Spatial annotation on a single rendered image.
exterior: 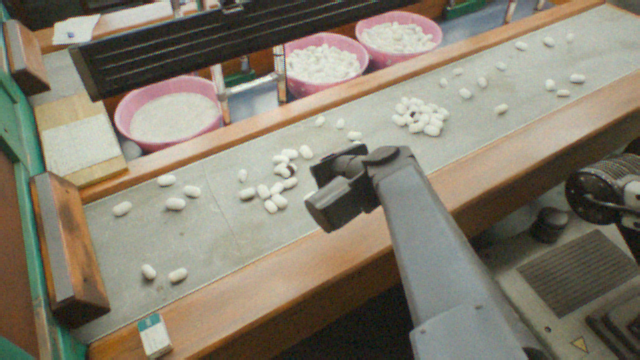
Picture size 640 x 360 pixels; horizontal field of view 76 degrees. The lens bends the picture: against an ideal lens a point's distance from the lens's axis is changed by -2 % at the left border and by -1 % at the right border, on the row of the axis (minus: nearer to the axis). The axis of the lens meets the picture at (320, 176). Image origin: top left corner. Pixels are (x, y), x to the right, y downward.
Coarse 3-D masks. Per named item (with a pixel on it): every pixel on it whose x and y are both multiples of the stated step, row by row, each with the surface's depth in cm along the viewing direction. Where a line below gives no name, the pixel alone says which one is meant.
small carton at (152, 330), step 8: (144, 320) 63; (152, 320) 63; (160, 320) 63; (144, 328) 62; (152, 328) 62; (160, 328) 62; (144, 336) 61; (152, 336) 61; (160, 336) 61; (168, 336) 63; (144, 344) 61; (152, 344) 61; (160, 344) 61; (168, 344) 61; (152, 352) 60; (160, 352) 61
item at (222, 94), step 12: (204, 0) 76; (216, 0) 65; (228, 0) 63; (228, 12) 63; (240, 12) 64; (276, 48) 92; (276, 60) 94; (216, 72) 87; (276, 72) 97; (216, 84) 89; (252, 84) 95; (276, 84) 100; (216, 96) 92; (228, 96) 93; (228, 108) 95; (228, 120) 97
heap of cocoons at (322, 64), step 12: (312, 48) 125; (324, 48) 125; (288, 60) 121; (300, 60) 120; (312, 60) 120; (324, 60) 121; (336, 60) 123; (348, 60) 120; (288, 72) 116; (300, 72) 117; (312, 72) 117; (324, 72) 116; (336, 72) 116; (348, 72) 117
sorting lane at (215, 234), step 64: (448, 64) 119; (512, 64) 120; (576, 64) 120; (320, 128) 100; (384, 128) 100; (448, 128) 100; (512, 128) 100; (128, 192) 86; (256, 192) 86; (128, 256) 76; (192, 256) 76; (256, 256) 76; (128, 320) 68
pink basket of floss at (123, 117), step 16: (176, 80) 111; (192, 80) 110; (208, 80) 109; (128, 96) 104; (144, 96) 108; (208, 96) 111; (128, 112) 104; (128, 128) 102; (208, 128) 97; (144, 144) 95; (160, 144) 93; (176, 144) 95
